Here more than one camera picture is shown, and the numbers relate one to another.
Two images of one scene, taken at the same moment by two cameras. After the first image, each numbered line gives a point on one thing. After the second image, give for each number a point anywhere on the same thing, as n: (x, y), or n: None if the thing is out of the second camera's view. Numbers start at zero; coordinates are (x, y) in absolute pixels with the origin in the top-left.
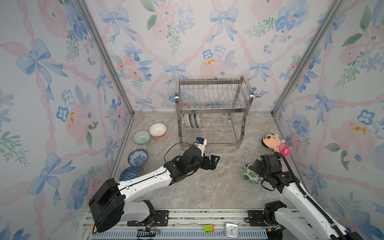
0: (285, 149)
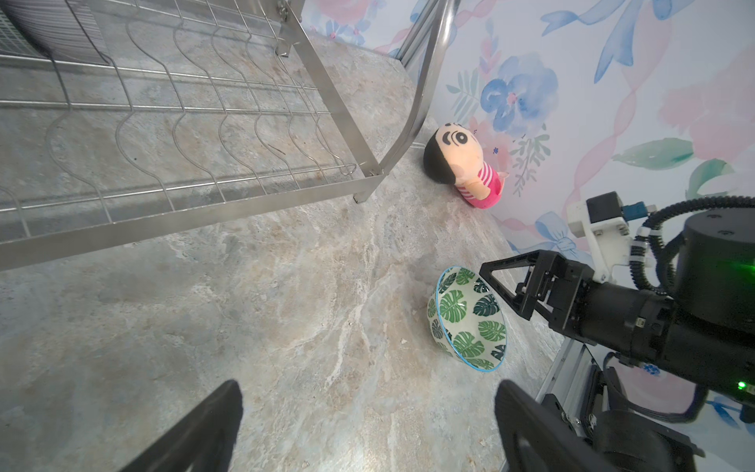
0: (453, 155)
